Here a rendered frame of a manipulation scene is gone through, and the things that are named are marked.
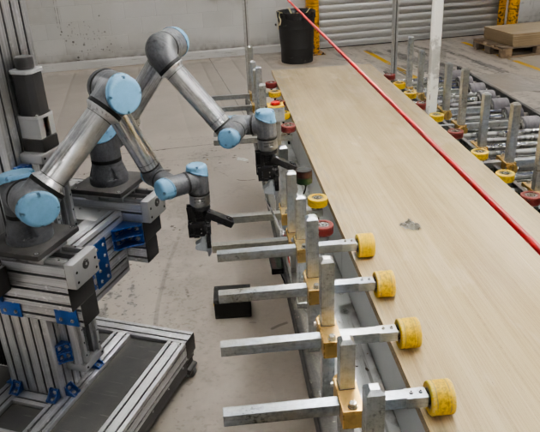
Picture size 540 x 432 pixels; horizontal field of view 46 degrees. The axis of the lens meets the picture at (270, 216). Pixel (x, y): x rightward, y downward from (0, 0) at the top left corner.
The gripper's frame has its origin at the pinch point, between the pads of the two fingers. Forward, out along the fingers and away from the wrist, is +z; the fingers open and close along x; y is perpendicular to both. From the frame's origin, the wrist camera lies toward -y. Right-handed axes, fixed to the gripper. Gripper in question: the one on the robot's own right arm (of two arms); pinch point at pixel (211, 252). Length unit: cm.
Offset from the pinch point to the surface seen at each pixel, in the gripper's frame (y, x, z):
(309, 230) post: -30, 48, -30
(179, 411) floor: 21, -10, 83
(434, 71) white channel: -128, -134, -29
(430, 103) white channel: -127, -134, -11
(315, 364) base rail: -31, 55, 12
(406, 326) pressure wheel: -51, 77, -15
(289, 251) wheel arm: -26.6, 26.5, -12.3
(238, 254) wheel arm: -9.9, 26.5, -12.9
